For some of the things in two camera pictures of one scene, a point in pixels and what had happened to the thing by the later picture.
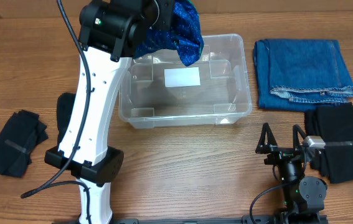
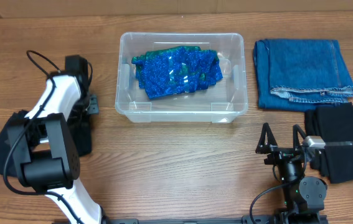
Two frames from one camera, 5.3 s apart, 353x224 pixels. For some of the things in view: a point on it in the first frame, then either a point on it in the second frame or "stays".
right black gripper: [277, 153] stays
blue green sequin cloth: [185, 37] to [174, 70]
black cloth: [343, 158] stays
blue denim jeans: [293, 74] stays
